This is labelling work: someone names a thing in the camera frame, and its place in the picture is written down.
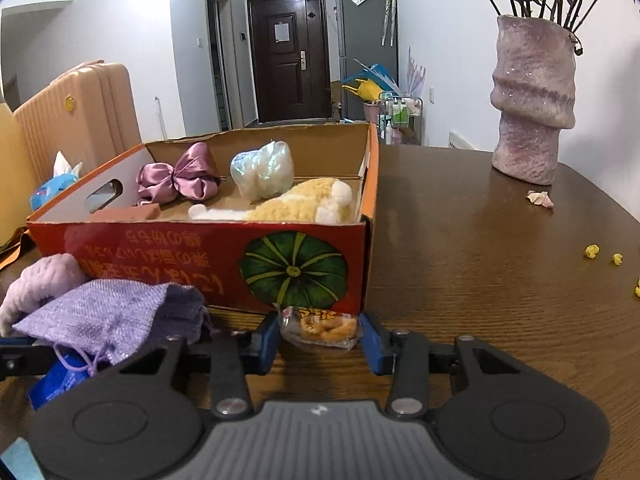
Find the purple textured vase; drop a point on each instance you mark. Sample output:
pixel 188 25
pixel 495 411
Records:
pixel 534 91

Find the fallen pink petal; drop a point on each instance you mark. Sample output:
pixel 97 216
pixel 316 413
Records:
pixel 540 199

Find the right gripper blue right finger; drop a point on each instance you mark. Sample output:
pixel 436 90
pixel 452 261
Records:
pixel 380 347

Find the snack packet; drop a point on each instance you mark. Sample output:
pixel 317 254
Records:
pixel 308 327

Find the pink layered sponge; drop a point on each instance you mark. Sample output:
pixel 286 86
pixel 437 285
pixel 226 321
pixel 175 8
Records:
pixel 127 214

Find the grey refrigerator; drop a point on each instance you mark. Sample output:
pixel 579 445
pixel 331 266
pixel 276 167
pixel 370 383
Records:
pixel 360 33

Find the white and yellow plush toy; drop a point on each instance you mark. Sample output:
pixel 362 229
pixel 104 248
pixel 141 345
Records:
pixel 323 200

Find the peach suitcase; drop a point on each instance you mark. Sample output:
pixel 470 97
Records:
pixel 87 114

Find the iridescent plastic-wrapped soft bundle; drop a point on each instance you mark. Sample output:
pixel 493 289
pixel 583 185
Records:
pixel 264 173

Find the purple knitted cloth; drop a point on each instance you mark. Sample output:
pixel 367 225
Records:
pixel 105 320

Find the yellow watering can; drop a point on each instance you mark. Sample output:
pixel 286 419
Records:
pixel 367 90

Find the blue tissue packet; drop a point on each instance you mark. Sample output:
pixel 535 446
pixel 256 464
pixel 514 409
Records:
pixel 64 175

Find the yellow crumb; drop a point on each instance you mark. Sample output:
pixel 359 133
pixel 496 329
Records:
pixel 618 258
pixel 591 251

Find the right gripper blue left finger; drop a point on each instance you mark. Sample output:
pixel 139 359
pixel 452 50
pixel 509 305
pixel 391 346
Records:
pixel 261 345

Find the lilac fluffy towel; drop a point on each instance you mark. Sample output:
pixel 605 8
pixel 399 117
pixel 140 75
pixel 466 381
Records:
pixel 45 280

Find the pink satin bow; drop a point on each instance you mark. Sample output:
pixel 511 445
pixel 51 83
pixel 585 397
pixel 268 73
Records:
pixel 193 176

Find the light blue plush toy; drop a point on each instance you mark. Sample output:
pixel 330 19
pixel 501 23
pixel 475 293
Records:
pixel 20 462

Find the storage cart with bottles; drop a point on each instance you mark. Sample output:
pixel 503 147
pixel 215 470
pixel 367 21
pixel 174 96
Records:
pixel 400 119

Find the red orange cardboard box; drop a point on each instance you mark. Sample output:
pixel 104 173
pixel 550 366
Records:
pixel 240 265

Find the blue tissue pack box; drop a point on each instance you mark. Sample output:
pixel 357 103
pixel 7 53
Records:
pixel 55 379

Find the dark brown door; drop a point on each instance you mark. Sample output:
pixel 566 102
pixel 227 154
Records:
pixel 290 56

